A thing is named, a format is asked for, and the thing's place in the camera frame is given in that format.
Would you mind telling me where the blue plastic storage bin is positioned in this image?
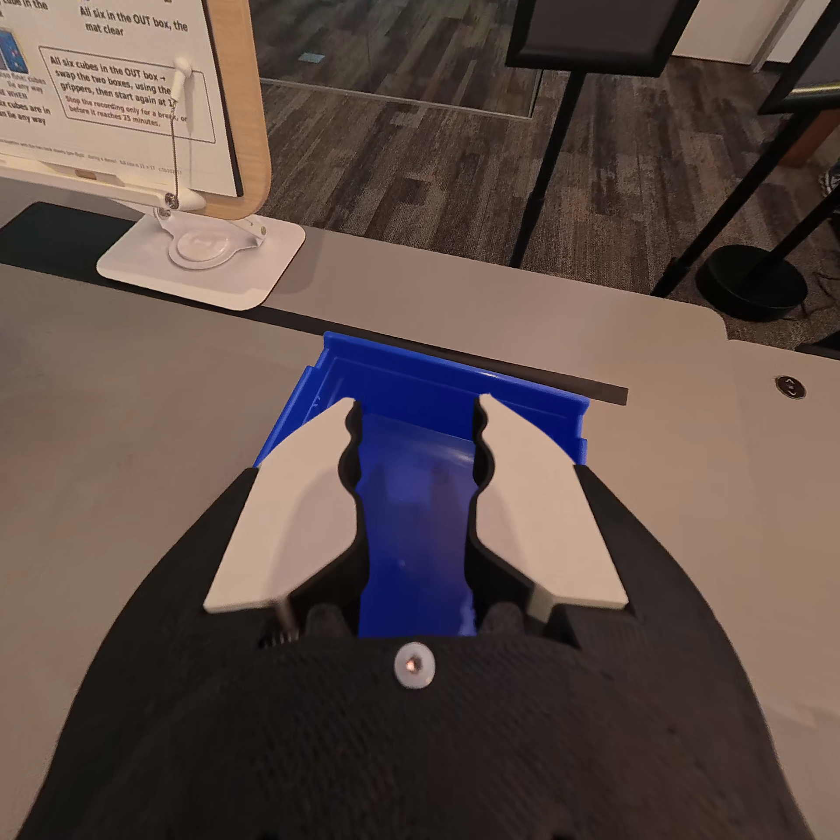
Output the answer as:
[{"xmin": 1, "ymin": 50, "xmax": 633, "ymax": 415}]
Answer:
[{"xmin": 255, "ymin": 331, "xmax": 590, "ymax": 639}]

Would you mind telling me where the black framed floor sign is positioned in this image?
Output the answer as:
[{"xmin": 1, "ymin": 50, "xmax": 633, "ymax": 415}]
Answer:
[
  {"xmin": 504, "ymin": 0, "xmax": 700, "ymax": 270},
  {"xmin": 650, "ymin": 0, "xmax": 840, "ymax": 324}
]

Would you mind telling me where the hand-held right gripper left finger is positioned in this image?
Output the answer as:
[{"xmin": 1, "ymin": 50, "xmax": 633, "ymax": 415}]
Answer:
[{"xmin": 202, "ymin": 397, "xmax": 369, "ymax": 626}]

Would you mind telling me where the printed instruction sheet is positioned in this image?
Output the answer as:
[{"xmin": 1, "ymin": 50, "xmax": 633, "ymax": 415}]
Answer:
[{"xmin": 0, "ymin": 0, "xmax": 245, "ymax": 198}]

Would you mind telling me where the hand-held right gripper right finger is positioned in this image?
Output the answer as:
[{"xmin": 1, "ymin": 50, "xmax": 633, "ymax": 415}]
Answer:
[{"xmin": 465, "ymin": 394, "xmax": 631, "ymax": 622}]

